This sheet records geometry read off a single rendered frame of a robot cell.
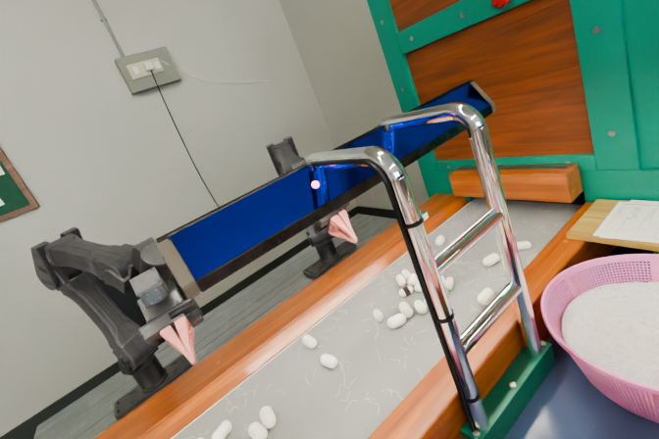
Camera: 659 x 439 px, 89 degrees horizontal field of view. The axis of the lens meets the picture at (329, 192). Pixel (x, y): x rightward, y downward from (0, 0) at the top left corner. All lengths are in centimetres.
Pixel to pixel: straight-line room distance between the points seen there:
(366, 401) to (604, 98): 70
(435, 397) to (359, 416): 12
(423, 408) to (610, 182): 60
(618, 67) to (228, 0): 257
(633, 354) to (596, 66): 50
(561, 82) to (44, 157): 248
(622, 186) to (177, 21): 259
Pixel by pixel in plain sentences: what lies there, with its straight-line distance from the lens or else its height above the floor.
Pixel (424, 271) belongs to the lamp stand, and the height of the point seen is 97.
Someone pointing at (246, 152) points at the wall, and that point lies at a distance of 270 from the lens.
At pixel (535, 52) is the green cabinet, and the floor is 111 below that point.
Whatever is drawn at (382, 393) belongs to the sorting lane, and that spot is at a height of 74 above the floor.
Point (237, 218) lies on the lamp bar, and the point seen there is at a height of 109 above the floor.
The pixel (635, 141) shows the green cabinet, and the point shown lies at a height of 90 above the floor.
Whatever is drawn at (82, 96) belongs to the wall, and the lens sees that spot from 260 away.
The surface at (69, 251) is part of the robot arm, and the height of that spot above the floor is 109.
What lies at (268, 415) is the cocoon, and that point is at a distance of 66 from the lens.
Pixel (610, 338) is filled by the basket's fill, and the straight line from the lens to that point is 65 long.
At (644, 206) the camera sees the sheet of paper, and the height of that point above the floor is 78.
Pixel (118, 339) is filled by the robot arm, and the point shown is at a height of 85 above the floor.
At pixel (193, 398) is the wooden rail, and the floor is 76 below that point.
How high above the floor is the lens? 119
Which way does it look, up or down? 16 degrees down
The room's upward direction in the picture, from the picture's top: 22 degrees counter-clockwise
